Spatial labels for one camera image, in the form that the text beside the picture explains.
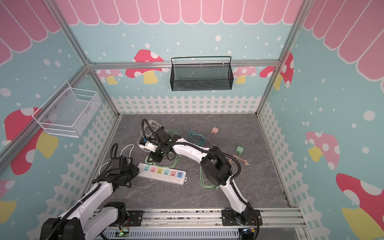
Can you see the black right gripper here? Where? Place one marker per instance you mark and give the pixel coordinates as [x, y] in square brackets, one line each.
[157, 154]

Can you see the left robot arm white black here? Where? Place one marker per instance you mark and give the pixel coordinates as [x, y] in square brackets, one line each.
[80, 222]

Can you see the grey slotted cable duct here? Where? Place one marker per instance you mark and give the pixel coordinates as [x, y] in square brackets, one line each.
[172, 234]

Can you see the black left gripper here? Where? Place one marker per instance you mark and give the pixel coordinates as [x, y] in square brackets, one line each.
[135, 171]

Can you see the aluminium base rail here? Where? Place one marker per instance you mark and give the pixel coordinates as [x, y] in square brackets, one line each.
[187, 218]

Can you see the green plug adapter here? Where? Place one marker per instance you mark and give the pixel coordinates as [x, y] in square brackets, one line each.
[239, 150]

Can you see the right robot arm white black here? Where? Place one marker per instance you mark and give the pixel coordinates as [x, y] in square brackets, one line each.
[221, 170]

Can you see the large white colourful power strip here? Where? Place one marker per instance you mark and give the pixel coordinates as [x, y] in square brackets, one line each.
[166, 175]

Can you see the white wire mesh basket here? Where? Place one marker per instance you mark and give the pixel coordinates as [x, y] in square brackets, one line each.
[68, 112]

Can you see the pink plug adapter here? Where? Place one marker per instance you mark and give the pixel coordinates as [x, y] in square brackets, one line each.
[214, 131]

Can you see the black wire mesh basket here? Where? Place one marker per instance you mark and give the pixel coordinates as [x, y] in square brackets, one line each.
[212, 73]

